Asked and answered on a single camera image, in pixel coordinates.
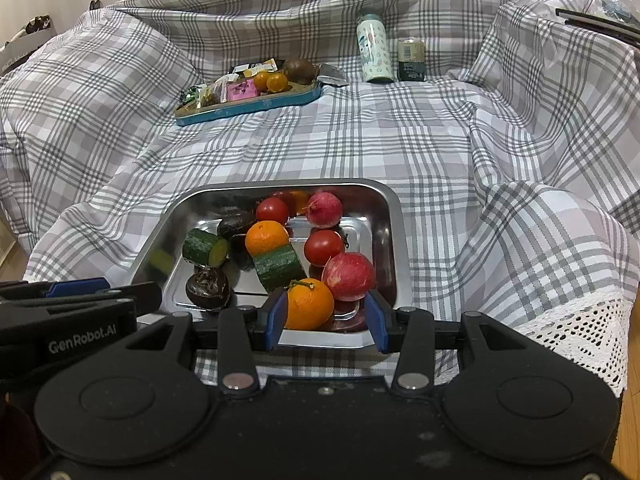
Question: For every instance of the grey plaid cloth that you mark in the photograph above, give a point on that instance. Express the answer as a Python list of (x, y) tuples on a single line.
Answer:
[(425, 135)]

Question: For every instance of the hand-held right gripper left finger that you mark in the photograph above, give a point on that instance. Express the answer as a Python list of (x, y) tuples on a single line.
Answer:
[(275, 320)]

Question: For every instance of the green drink can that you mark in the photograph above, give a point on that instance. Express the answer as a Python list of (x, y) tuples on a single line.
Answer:
[(411, 60)]

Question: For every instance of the brown green round fruit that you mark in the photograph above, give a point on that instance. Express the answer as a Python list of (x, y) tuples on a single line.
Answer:
[(300, 70)]

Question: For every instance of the small orange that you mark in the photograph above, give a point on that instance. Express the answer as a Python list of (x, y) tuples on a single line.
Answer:
[(260, 80), (277, 82)]

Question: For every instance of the orange with green stem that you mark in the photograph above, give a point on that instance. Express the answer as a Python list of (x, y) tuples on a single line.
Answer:
[(307, 305)]

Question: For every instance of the silver foil packet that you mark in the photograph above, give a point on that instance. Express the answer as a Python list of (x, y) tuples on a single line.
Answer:
[(331, 76)]

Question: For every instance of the green cucumber piece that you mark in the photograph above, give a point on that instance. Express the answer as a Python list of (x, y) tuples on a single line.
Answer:
[(277, 267), (202, 247)]

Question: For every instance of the green candy wrapper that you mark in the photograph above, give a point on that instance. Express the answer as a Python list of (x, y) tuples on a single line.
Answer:
[(190, 95)]

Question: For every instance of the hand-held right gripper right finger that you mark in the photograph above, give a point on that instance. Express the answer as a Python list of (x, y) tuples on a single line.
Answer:
[(377, 322)]

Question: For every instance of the pink snack packet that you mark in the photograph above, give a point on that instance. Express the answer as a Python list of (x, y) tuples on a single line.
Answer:
[(241, 91)]

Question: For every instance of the cream snack packet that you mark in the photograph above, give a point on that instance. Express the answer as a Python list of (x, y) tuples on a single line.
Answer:
[(227, 79)]

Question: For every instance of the white patterned bottle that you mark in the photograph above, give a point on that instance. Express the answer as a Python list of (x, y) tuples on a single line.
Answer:
[(375, 49)]

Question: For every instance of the dark purple passion fruit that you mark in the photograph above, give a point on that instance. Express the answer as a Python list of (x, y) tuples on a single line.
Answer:
[(207, 287), (236, 224)]

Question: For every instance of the brown snack packet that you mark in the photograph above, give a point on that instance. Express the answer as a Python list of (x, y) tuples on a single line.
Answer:
[(212, 93)]

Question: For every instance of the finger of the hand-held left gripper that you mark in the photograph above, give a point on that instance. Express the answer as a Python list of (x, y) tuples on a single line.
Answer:
[(147, 297), (80, 286)]

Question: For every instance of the red tomato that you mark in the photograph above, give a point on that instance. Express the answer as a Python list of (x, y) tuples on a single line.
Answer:
[(272, 210), (324, 246)]

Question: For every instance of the yellow snack packet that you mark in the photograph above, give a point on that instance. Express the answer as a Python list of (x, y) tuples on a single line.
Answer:
[(265, 66)]

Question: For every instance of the white cardboard box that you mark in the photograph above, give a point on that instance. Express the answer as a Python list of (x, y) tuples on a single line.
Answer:
[(22, 42)]

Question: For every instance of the stainless steel tray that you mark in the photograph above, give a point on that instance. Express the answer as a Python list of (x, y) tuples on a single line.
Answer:
[(365, 230)]

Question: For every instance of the black flat board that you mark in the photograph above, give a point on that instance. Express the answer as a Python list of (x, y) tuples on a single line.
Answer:
[(597, 21)]

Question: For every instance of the blue snack tray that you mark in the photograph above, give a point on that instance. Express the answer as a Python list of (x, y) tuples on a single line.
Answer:
[(250, 106)]

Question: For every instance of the black white snack packet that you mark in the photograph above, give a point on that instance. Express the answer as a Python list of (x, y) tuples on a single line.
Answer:
[(245, 69)]

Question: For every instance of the orange without stem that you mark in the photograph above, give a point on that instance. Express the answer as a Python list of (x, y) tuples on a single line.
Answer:
[(267, 237)]

